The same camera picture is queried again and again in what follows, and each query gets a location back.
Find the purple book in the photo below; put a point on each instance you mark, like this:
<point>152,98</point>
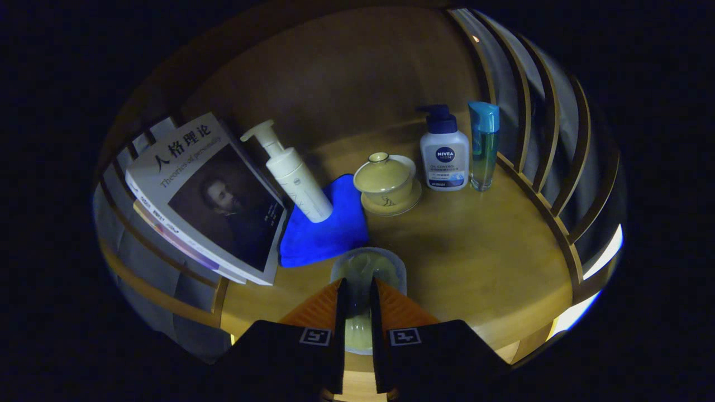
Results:
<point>179,243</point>

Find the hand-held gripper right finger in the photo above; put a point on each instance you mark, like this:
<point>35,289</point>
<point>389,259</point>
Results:
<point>441,357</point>

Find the thick white book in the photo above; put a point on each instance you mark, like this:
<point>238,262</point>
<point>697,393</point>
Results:
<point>223,206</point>

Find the white bottle with blue pump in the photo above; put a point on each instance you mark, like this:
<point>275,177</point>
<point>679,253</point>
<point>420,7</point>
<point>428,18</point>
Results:
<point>444,162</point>

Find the brown wooden cabinet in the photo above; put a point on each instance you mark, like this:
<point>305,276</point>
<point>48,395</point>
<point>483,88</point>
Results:
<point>346,78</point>

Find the blue folded cloth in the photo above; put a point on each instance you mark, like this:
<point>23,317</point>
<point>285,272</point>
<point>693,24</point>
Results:
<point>329,234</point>

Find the yellow lidded tea cup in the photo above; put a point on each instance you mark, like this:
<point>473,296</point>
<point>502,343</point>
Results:
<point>385,178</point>

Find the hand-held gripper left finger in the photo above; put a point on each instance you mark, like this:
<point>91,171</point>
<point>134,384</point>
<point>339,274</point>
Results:
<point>279,357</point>

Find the wooden countertop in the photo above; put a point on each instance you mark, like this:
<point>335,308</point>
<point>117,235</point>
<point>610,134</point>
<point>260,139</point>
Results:
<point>475,251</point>

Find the tall white pump bottle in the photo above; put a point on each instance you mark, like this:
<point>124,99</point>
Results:
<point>299,184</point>

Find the teal slim bottle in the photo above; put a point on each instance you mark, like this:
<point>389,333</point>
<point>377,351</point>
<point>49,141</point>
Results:
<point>483,151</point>

